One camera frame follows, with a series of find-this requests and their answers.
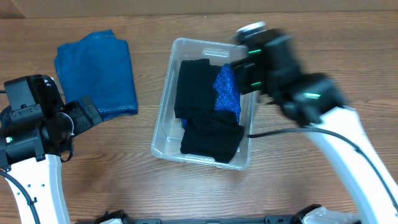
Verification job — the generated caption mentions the sparkly blue sequin garment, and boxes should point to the sparkly blue sequin garment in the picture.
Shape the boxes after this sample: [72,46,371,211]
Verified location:
[182,64,241,125]

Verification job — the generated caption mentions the blue denim jeans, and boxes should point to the blue denim jeans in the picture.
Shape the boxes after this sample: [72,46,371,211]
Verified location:
[54,30,138,121]

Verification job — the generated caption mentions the black cloth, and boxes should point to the black cloth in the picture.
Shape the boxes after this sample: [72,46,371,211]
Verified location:
[180,111,244,164]
[174,58,221,119]

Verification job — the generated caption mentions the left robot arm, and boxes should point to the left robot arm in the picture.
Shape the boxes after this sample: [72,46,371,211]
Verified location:
[1,75,103,223]

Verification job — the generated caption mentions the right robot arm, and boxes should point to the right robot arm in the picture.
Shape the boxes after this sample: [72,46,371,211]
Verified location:
[232,22,397,223]

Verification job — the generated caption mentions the clear plastic storage container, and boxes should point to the clear plastic storage container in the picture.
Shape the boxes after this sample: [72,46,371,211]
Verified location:
[151,37,252,170]

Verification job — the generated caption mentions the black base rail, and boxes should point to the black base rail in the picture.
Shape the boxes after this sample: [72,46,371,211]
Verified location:
[76,210,302,224]

